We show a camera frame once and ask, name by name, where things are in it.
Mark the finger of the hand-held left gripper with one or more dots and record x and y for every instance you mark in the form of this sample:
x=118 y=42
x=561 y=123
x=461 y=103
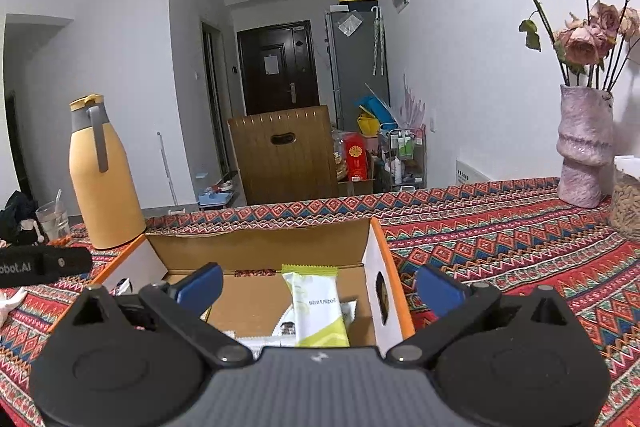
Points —
x=67 y=261

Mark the white wall heater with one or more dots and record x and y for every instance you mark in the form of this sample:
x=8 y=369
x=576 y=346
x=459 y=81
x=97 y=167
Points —
x=472 y=172

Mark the grey refrigerator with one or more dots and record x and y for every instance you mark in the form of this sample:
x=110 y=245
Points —
x=355 y=72

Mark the dark door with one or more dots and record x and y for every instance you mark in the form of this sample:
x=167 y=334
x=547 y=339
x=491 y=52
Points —
x=260 y=92

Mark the pile of assorted snack packets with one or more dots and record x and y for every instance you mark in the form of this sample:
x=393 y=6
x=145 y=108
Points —
x=260 y=341

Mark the white mop pole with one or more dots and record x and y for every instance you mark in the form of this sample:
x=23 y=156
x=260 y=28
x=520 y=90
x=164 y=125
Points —
x=167 y=172

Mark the white hanging umbrella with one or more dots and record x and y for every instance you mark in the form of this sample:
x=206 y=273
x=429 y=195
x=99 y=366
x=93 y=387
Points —
x=377 y=42

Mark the red gift box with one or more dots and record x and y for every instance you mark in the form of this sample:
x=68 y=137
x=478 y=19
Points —
x=355 y=157

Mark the yellow thermos jug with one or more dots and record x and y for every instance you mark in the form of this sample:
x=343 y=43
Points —
x=100 y=207

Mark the glass cup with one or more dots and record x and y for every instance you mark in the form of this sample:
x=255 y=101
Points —
x=52 y=222

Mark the pink dried plant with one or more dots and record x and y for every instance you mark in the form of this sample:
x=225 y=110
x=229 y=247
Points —
x=412 y=104

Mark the white cotton glove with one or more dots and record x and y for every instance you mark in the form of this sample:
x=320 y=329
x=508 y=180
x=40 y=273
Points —
x=10 y=304

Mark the red cardboard box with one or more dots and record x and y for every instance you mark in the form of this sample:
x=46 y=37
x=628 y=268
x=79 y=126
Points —
x=250 y=247

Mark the black bag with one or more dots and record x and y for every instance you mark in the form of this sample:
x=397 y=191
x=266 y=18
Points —
x=15 y=212

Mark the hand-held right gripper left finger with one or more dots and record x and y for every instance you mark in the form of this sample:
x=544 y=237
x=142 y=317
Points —
x=200 y=287

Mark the blue plastic item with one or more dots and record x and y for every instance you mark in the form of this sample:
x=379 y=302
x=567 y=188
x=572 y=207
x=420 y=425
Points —
x=377 y=107

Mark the glass jar of seeds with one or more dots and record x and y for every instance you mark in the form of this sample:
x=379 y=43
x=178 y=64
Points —
x=627 y=202

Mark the dried roses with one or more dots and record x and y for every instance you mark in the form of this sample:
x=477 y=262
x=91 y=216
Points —
x=580 y=44

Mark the brown chair back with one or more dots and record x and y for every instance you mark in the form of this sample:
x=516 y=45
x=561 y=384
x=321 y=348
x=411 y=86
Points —
x=265 y=172

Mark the yellow bag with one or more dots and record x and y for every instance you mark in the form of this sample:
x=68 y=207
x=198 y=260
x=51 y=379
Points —
x=367 y=125

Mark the pink ceramic vase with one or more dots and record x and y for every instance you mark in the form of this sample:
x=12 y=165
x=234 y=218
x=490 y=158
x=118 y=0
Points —
x=585 y=142

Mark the small green snack packet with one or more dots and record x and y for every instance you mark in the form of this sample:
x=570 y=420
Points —
x=315 y=307

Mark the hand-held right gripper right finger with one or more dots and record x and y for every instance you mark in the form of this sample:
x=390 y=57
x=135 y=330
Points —
x=439 y=289

